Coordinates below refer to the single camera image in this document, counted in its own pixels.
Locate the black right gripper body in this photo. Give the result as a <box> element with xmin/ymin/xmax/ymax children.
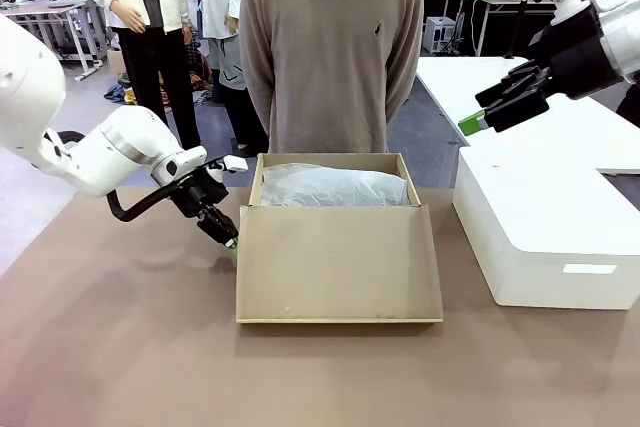
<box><xmin>527</xmin><ymin>3</ymin><xmax>627</xmax><ymax>101</ymax></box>

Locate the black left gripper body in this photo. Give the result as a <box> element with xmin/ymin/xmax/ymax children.
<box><xmin>171</xmin><ymin>168</ymin><xmax>231</xmax><ymax>221</ymax></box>

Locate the brown cardboard shoe box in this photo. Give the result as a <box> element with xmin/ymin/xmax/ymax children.
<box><xmin>235</xmin><ymin>151</ymin><xmax>445</xmax><ymax>325</ymax></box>

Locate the white tissue wrapping paper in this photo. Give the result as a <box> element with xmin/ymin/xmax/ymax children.
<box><xmin>259</xmin><ymin>162</ymin><xmax>413</xmax><ymax>208</ymax></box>

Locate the bystander in dark clothes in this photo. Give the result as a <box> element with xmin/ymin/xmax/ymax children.
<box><xmin>616</xmin><ymin>80</ymin><xmax>640</xmax><ymax>129</ymax></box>

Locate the brown topped background table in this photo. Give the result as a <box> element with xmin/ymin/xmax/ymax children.
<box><xmin>472</xmin><ymin>0</ymin><xmax>557</xmax><ymax>59</ymax></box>

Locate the pile of clothes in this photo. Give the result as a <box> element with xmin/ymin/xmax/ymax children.
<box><xmin>102</xmin><ymin>71</ymin><xmax>140</xmax><ymax>108</ymax></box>

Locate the mannequin in white shirt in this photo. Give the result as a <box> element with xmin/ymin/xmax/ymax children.
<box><xmin>196</xmin><ymin>0</ymin><xmax>271</xmax><ymax>151</ymax></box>

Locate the mannequin in cream jacket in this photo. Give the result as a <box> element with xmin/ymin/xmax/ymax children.
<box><xmin>74</xmin><ymin>0</ymin><xmax>202</xmax><ymax>149</ymax></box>

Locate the person in beige sweater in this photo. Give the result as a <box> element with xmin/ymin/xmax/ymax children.
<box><xmin>238</xmin><ymin>0</ymin><xmax>426</xmax><ymax>155</ymax></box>

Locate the grey background workbench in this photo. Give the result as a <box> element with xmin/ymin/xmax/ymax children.
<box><xmin>0</xmin><ymin>0</ymin><xmax>110</xmax><ymax>82</ymax></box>

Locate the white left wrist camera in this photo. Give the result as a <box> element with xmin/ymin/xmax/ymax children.
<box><xmin>206</xmin><ymin>154</ymin><xmax>250</xmax><ymax>182</ymax></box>

